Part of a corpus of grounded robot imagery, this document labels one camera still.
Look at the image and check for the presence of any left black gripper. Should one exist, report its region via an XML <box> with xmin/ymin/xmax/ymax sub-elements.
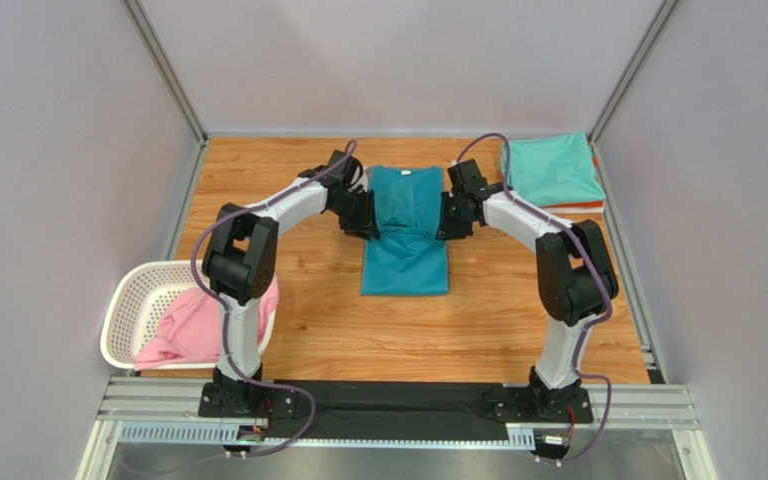
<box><xmin>331</xmin><ymin>186</ymin><xmax>382</xmax><ymax>240</ymax></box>

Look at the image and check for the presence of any left aluminium corner post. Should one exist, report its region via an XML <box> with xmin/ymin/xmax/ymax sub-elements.
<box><xmin>120</xmin><ymin>0</ymin><xmax>210</xmax><ymax>144</ymax></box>

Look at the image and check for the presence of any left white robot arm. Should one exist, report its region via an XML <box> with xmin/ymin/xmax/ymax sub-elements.
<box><xmin>190</xmin><ymin>142</ymin><xmax>378</xmax><ymax>418</ymax></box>

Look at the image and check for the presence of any white plastic laundry basket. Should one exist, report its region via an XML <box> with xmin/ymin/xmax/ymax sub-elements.
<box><xmin>100</xmin><ymin>258</ymin><xmax>277</xmax><ymax>371</ymax></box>

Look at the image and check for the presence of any folded mint green t shirt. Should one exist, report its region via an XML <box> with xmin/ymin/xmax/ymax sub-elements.
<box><xmin>500</xmin><ymin>131</ymin><xmax>606</xmax><ymax>207</ymax></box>

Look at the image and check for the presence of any aluminium corner post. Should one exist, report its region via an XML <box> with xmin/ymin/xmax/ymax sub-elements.
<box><xmin>120</xmin><ymin>0</ymin><xmax>210</xmax><ymax>144</ymax></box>
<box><xmin>588</xmin><ymin>0</ymin><xmax>681</xmax><ymax>144</ymax></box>

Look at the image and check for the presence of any right aluminium corner post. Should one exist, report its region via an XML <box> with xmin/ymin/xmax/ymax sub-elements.
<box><xmin>588</xmin><ymin>0</ymin><xmax>681</xmax><ymax>144</ymax></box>

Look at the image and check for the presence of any black cloth strip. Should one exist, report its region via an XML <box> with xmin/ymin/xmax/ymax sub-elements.
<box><xmin>292</xmin><ymin>381</ymin><xmax>538</xmax><ymax>441</ymax></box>

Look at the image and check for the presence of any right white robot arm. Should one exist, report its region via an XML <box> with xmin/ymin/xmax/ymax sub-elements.
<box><xmin>438</xmin><ymin>160</ymin><xmax>619</xmax><ymax>423</ymax></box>

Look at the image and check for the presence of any pink t shirt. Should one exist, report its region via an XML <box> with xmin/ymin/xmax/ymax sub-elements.
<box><xmin>135</xmin><ymin>278</ymin><xmax>279</xmax><ymax>376</ymax></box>

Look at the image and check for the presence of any folded orange t shirt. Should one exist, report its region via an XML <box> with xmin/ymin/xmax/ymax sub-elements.
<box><xmin>547</xmin><ymin>150</ymin><xmax>607</xmax><ymax>214</ymax></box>

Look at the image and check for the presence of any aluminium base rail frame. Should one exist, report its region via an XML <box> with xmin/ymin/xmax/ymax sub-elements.
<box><xmin>95</xmin><ymin>376</ymin><xmax>718</xmax><ymax>479</ymax></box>

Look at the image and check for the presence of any teal t shirt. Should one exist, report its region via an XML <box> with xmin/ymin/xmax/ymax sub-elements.
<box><xmin>360</xmin><ymin>166</ymin><xmax>449</xmax><ymax>296</ymax></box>

